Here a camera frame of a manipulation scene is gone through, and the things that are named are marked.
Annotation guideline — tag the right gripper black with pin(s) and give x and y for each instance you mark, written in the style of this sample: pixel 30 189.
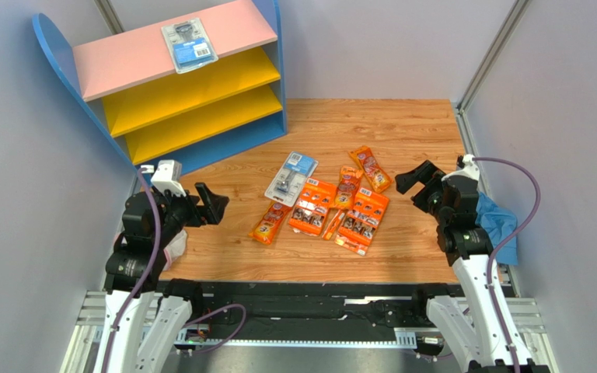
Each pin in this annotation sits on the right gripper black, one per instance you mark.
pixel 427 188

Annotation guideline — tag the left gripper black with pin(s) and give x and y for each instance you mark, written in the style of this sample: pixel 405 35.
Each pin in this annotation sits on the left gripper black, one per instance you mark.
pixel 215 205

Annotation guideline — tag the orange bic razor bag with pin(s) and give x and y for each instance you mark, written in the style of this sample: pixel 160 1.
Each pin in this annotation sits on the orange bic razor bag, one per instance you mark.
pixel 378 178
pixel 267 227
pixel 349 183

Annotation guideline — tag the blue Gillette razor blister pack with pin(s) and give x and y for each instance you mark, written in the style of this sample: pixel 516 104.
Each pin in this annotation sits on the blue Gillette razor blister pack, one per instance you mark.
pixel 290 179

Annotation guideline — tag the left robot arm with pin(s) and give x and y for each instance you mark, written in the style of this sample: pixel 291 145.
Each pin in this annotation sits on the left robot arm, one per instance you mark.
pixel 151 220

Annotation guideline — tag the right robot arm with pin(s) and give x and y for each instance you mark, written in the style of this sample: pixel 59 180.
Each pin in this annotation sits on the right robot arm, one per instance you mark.
pixel 485 339

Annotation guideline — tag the blue shelf with coloured boards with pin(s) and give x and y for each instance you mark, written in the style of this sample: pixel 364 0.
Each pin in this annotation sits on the blue shelf with coloured boards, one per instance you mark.
pixel 128 87

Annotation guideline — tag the razor blister pack on shelf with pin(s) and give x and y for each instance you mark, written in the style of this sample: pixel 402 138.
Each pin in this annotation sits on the razor blister pack on shelf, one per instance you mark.
pixel 189 46

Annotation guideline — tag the white plastic bag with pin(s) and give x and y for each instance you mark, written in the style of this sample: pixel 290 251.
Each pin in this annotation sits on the white plastic bag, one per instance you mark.
pixel 175 249

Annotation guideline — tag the orange razor box right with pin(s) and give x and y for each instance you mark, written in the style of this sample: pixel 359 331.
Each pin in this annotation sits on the orange razor box right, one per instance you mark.
pixel 361 223

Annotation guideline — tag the orange razor box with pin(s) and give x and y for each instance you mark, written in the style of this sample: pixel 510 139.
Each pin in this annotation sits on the orange razor box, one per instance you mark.
pixel 361 223
pixel 312 207

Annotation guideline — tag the small orange razor pack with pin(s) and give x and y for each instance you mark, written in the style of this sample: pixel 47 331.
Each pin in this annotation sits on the small orange razor pack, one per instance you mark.
pixel 334 224

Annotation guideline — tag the orange razor box left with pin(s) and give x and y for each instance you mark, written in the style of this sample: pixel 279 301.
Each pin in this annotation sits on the orange razor box left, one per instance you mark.
pixel 312 207

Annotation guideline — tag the blue bucket hat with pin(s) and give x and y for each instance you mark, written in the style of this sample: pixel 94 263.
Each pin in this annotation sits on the blue bucket hat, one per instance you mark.
pixel 499 223

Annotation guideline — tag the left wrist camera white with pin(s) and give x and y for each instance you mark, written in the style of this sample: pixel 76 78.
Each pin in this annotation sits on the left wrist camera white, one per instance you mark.
pixel 166 178

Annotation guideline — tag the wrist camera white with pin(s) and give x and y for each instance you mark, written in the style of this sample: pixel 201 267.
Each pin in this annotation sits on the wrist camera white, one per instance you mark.
pixel 166 178
pixel 465 167

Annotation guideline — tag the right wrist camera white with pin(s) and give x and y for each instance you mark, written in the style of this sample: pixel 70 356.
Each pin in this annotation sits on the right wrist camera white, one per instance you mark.
pixel 465 167

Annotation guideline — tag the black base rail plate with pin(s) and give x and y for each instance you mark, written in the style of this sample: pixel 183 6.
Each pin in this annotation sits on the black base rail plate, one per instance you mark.
pixel 307 312

